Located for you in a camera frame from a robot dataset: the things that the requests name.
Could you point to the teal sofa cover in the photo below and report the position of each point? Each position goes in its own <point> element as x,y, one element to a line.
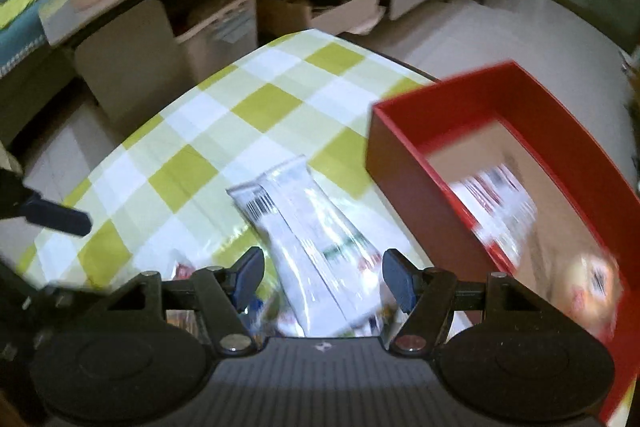
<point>20,43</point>

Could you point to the long white snack packet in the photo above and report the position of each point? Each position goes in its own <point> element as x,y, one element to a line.
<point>305,237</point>

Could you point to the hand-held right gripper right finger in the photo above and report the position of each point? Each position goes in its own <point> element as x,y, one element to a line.
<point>397,277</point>

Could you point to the green checked tablecloth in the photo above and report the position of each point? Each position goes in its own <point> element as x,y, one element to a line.
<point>280,107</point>

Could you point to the clear cookie packet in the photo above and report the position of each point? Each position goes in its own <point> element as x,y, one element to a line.
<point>587,292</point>

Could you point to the red cardboard box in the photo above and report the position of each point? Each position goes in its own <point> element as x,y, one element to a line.
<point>400,147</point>

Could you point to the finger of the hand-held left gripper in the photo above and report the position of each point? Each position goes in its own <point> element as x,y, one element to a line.
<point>55,217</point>

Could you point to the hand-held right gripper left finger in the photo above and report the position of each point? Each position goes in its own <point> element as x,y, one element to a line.
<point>249,272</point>

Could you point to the beige storage bin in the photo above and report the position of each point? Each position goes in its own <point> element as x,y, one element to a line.
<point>220,32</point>

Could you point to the open cardboard box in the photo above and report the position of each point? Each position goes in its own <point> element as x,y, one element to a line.
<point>295,14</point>

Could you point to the white red-print snack packet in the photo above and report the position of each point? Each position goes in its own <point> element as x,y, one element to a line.
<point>500,212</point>

